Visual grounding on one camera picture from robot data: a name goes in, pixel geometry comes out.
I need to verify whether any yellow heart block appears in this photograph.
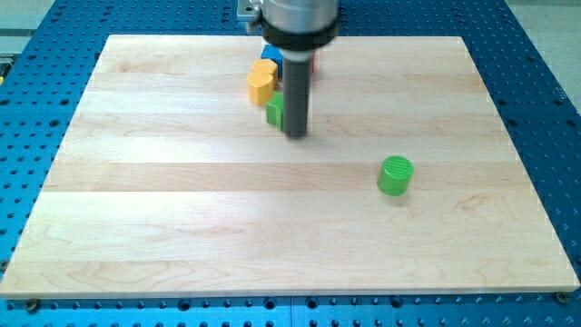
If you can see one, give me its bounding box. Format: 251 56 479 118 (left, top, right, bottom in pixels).
246 59 278 105

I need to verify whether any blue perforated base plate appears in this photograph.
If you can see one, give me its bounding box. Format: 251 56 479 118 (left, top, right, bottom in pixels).
1 1 580 326

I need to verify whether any green star block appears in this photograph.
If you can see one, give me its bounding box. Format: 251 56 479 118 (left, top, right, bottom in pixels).
266 91 284 131

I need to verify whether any blue block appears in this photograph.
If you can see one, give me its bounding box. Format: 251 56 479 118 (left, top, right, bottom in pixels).
261 45 283 79

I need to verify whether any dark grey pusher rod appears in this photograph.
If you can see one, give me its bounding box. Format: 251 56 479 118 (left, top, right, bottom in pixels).
282 58 311 138

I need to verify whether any light wooden board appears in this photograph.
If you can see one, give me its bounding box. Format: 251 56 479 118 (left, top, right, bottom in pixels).
1 35 579 299

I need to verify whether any green cylinder block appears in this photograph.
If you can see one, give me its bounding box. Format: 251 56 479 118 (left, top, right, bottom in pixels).
377 155 414 196

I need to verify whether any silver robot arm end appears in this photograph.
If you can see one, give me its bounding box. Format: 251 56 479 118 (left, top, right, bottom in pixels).
236 0 340 63

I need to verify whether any red block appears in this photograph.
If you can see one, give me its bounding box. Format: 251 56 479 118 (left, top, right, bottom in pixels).
310 53 317 75

